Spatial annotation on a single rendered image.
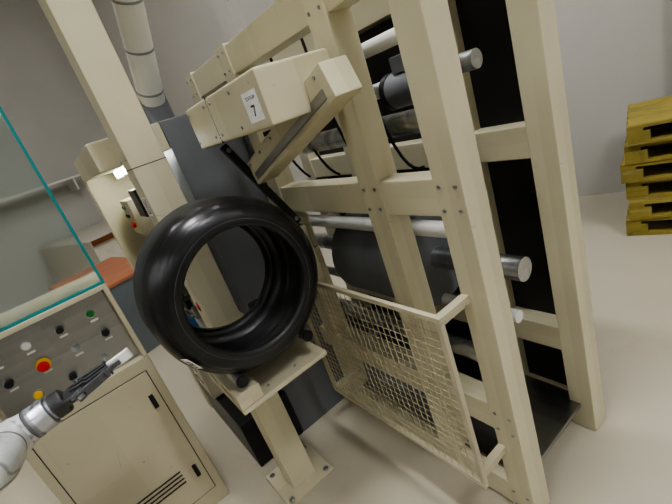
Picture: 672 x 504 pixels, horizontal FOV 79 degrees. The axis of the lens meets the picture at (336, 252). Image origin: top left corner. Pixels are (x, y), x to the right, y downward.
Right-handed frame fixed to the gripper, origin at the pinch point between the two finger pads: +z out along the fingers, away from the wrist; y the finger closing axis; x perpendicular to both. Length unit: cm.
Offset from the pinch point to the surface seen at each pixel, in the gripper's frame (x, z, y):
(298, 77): -47, 78, -34
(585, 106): 87, 403, 47
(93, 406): 30, -24, 56
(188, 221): -25.4, 38.0, -9.4
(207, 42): -137, 304, 475
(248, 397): 35.3, 21.7, -9.4
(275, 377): 40, 34, -4
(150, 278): -17.3, 20.1, -8.5
